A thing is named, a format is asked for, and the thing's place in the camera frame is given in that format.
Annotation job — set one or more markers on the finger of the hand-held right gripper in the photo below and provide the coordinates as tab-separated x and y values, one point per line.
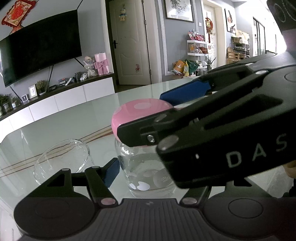
185	90
138	133

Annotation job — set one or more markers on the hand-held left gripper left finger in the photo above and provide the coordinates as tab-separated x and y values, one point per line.
112	172

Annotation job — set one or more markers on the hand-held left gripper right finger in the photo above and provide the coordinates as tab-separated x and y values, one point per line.
196	194

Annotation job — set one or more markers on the pink bottle cap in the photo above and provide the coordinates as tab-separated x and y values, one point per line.
136	111

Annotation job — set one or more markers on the clear glass bottle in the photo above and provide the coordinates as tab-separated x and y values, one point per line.
143	176

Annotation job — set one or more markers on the clear glass cup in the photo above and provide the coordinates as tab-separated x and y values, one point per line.
60	157

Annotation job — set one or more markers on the person's right hand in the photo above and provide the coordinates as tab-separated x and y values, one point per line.
291	169

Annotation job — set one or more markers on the pile of snack bags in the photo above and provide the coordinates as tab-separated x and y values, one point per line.
185	67

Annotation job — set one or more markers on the spiky potted plant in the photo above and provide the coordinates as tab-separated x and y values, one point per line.
210	62

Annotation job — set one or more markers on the white snack shelf rack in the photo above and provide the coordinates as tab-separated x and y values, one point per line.
200	49

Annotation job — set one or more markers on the cartoon door sticker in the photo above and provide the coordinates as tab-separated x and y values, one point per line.
137	68

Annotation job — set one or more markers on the wooden chair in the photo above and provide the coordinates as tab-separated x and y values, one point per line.
233	56

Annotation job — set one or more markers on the white door with glass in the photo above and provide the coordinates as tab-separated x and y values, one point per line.
218	34

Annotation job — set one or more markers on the red hanging ornament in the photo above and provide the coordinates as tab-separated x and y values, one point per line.
208	25

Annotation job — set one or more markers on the white panel door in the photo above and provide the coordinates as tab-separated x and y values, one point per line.
129	41

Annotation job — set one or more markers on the pink gift box with bow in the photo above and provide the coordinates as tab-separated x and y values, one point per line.
101	63

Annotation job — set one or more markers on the framed ink painting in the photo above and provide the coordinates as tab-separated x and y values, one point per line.
178	10

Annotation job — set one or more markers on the doll bouquet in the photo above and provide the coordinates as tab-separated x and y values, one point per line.
89	67

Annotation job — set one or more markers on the white television cabinet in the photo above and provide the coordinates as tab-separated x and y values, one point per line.
57	102

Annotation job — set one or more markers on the white remote control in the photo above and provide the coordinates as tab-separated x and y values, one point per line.
69	81

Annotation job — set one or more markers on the hanging plush toy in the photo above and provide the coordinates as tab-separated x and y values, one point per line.
122	12

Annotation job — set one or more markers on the green plant in dark pot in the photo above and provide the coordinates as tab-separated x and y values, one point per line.
40	87

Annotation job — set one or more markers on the small green potted plant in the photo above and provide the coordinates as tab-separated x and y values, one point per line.
14	102

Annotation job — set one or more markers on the black flat television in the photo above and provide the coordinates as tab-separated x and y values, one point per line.
39	48

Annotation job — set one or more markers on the framed wall picture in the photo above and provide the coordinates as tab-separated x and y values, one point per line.
230	20

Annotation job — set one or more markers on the white photo frame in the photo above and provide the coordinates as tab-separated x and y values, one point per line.
32	92

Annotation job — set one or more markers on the small dark photo frame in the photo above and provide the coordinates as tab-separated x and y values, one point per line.
24	98

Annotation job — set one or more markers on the red wall decoration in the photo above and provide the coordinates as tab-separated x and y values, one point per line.
16	14

